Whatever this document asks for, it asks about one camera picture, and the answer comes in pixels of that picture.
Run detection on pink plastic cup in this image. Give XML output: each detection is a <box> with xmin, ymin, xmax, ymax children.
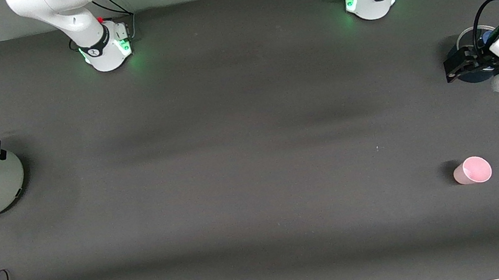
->
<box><xmin>450</xmin><ymin>154</ymin><xmax>494</xmax><ymax>188</ymax></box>

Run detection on dark blue saucepan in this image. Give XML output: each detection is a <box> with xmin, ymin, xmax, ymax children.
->
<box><xmin>442</xmin><ymin>22</ymin><xmax>499</xmax><ymax>87</ymax></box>

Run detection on glass lid blue knob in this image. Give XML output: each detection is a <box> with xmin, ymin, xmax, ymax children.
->
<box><xmin>456</xmin><ymin>22</ymin><xmax>499</xmax><ymax>52</ymax></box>

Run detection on dark grey table mat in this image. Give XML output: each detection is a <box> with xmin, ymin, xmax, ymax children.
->
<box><xmin>0</xmin><ymin>0</ymin><xmax>499</xmax><ymax>280</ymax></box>

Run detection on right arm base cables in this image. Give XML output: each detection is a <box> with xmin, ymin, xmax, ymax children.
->
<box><xmin>63</xmin><ymin>0</ymin><xmax>141</xmax><ymax>53</ymax></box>

